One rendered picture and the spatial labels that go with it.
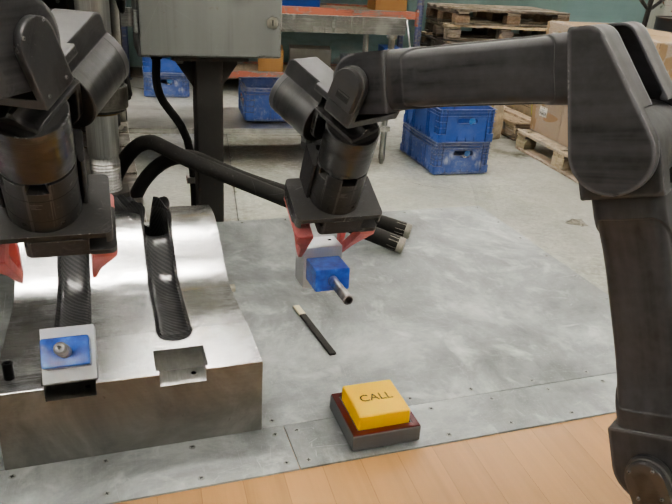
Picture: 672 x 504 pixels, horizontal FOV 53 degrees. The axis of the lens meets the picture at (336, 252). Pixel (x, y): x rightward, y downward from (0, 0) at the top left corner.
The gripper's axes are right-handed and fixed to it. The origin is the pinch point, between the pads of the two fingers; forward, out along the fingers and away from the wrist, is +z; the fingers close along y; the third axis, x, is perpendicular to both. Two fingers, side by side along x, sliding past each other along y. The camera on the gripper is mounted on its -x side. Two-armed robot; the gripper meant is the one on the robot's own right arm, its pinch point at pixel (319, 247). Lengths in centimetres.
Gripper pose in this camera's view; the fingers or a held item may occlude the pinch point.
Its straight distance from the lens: 84.7
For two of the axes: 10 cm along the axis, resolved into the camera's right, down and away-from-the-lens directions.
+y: -9.5, 0.9, -3.1
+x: 2.6, 7.7, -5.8
